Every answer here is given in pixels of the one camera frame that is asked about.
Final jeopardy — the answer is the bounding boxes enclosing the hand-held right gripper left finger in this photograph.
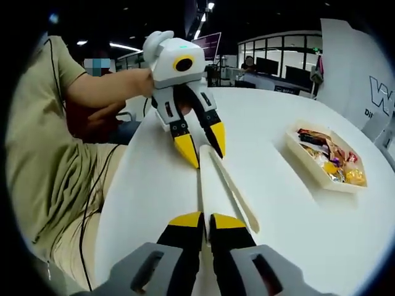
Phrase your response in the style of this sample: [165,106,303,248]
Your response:
[106,211,205,296]

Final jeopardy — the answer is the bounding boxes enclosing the person's left hand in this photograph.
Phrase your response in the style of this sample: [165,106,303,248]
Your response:
[131,67,156,99]

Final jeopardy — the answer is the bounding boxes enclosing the black computer monitor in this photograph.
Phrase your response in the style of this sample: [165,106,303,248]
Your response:
[256,57,280,76]
[285,65,311,87]

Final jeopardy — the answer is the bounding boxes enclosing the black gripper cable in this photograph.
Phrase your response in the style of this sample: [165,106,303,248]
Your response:
[78,97,149,292]

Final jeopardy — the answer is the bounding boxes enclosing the cream hexagonal container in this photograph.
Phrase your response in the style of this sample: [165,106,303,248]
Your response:
[285,119,368,194]

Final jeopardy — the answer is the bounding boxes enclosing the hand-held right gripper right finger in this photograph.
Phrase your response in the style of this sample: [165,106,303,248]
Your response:
[210,212,306,296]

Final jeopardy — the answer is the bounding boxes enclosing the yellow cake food packet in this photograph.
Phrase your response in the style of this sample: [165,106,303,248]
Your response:
[344,168,368,187]
[320,160,339,176]

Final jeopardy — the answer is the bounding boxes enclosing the grey office chair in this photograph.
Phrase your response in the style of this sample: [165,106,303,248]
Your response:
[360,110,394,146]

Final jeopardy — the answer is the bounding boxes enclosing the pink screen computer monitor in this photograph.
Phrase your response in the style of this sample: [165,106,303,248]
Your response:
[191,31,222,62]

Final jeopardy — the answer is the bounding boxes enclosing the clothes on coat stand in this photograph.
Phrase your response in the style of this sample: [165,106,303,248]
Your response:
[310,55,325,99]

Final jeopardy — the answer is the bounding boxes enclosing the thin black device cable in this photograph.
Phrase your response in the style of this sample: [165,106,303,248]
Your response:
[44,36,69,112]

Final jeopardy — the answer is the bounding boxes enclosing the person in beige shirt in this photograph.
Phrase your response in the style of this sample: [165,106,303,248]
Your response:
[5,35,143,266]

